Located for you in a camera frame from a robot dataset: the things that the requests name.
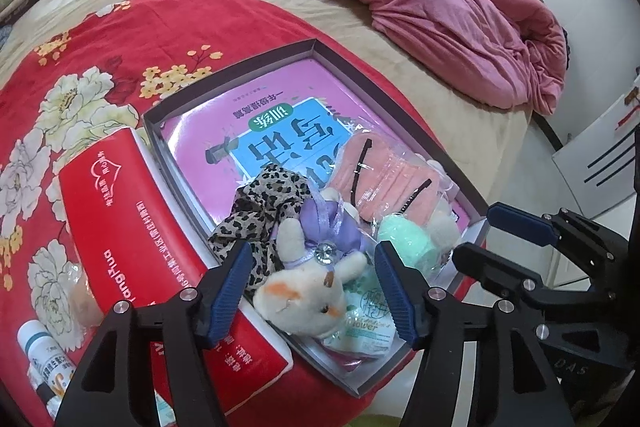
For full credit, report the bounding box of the beige puff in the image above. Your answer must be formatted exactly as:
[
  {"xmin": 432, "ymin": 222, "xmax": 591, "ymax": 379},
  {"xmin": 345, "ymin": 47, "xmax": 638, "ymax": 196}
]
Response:
[{"xmin": 65, "ymin": 263, "xmax": 104, "ymax": 329}]

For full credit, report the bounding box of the pink face mask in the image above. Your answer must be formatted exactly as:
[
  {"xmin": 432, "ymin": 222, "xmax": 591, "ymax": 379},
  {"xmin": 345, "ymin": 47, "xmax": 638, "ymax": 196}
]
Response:
[{"xmin": 329, "ymin": 131, "xmax": 442, "ymax": 225}]

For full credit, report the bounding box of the white plush bunny purple dress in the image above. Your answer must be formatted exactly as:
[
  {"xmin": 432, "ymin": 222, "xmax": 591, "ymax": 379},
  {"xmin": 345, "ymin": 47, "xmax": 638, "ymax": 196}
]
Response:
[{"xmin": 253, "ymin": 187, "xmax": 373, "ymax": 338}]

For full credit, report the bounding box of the leopard print scrunchie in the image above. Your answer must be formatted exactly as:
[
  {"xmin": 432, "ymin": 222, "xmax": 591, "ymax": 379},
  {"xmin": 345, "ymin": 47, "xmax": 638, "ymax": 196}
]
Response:
[{"xmin": 207, "ymin": 164, "xmax": 310, "ymax": 299}]

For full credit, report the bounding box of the yellow white snack packet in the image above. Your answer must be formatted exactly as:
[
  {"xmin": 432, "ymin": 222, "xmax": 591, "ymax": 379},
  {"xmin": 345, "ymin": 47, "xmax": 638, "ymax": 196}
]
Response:
[{"xmin": 27, "ymin": 365, "xmax": 62, "ymax": 419}]

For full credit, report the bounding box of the cream plush bear pink dress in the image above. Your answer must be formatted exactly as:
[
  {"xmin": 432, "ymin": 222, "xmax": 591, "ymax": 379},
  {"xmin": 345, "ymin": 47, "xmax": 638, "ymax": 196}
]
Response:
[{"xmin": 421, "ymin": 159, "xmax": 461, "ymax": 256}]

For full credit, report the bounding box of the mint green fluffy ball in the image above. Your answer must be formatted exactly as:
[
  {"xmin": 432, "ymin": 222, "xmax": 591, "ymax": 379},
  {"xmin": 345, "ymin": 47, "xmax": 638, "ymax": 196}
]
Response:
[{"xmin": 376, "ymin": 213, "xmax": 435, "ymax": 268}]

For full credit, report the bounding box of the white vitamin bottle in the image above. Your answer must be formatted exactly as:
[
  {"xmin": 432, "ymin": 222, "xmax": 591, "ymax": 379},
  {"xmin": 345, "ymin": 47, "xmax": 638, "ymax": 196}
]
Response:
[{"xmin": 17, "ymin": 320, "xmax": 76, "ymax": 398}]

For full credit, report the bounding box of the beige bed sheet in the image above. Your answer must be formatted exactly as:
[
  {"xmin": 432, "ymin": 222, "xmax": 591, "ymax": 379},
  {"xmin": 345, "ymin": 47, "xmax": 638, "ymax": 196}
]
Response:
[{"xmin": 1, "ymin": 0, "xmax": 530, "ymax": 202}]

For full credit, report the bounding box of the red tissue box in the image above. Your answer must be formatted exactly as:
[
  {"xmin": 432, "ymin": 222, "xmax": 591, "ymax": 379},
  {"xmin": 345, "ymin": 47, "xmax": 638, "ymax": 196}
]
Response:
[{"xmin": 58, "ymin": 128, "xmax": 293, "ymax": 413}]

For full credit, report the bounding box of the dark tray with pink book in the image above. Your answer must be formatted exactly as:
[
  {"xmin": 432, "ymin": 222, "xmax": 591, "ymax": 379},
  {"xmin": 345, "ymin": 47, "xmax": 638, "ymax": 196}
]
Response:
[{"xmin": 143, "ymin": 40, "xmax": 487, "ymax": 397}]

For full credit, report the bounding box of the red floral blanket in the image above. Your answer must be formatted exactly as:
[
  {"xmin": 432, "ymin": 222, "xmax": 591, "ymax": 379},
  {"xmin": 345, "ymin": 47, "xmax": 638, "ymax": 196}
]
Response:
[{"xmin": 0, "ymin": 0, "xmax": 476, "ymax": 427}]

